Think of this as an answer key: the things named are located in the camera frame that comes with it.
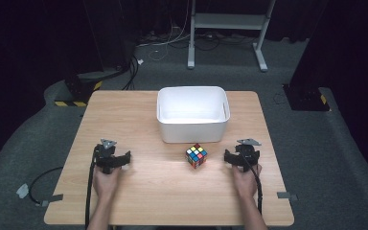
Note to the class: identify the grey tape strip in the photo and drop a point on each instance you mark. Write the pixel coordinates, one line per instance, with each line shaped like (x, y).
(52, 199)
(287, 195)

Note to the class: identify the multicoloured puzzle cube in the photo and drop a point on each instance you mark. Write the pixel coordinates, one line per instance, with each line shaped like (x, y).
(196, 156)

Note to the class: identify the black base with yellow stripes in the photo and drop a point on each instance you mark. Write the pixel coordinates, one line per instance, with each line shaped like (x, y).
(78, 89)

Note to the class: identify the black base with yellow mark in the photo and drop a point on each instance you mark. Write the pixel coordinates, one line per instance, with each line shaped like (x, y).
(305, 99)

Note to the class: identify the person's left hand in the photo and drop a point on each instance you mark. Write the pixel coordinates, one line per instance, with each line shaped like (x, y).
(106, 183)

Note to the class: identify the white plastic bin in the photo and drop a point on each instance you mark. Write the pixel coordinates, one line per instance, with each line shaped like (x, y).
(191, 131)

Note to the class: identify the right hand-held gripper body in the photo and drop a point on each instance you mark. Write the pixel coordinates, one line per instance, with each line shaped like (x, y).
(247, 155)

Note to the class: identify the person's right hand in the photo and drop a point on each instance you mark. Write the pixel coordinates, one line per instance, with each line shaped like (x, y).
(246, 183)

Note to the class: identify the white metal stand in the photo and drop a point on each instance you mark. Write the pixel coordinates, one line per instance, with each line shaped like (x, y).
(226, 22)

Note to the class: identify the small white tag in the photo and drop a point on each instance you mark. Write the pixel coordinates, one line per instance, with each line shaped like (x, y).
(140, 61)

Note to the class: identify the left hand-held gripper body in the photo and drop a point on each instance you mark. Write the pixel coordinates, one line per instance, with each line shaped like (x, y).
(106, 156)

